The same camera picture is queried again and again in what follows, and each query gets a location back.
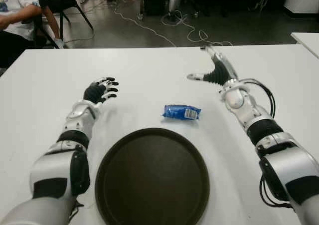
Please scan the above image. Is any folded metal stand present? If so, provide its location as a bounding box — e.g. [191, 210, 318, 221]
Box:
[248, 0, 271, 12]

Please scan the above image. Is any black left arm cable bundle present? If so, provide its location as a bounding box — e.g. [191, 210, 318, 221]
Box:
[68, 197, 85, 222]

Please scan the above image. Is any black folding chair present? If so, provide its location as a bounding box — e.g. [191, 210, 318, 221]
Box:
[28, 0, 94, 48]

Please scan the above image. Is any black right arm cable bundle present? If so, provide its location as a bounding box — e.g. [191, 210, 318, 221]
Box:
[239, 78, 294, 208]

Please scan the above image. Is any white side table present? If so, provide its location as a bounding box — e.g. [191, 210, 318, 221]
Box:
[290, 32, 319, 58]

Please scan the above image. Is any white curved machine housing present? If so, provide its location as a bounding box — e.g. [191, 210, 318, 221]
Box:
[283, 0, 319, 15]

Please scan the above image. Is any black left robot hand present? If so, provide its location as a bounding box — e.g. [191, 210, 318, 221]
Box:
[83, 77, 119, 103]

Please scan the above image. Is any round dark brown tray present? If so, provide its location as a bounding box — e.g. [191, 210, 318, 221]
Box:
[94, 127, 210, 225]

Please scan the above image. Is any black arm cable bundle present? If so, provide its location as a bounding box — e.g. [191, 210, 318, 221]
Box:
[239, 78, 294, 208]
[68, 197, 85, 222]

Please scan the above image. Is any bare leg with white sneaker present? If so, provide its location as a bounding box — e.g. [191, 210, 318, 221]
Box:
[41, 0, 65, 49]

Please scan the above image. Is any white floor cable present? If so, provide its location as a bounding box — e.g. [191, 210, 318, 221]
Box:
[109, 0, 234, 47]

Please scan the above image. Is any black cabinet on casters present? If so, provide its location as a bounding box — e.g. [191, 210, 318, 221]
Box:
[139, 0, 170, 20]

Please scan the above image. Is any seated person in white shirt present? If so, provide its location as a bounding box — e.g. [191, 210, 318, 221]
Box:
[0, 0, 48, 68]

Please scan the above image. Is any blue Oreo packet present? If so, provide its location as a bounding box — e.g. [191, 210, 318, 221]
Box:
[161, 104, 202, 121]

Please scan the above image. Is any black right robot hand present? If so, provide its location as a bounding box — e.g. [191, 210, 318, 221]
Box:
[186, 45, 240, 87]

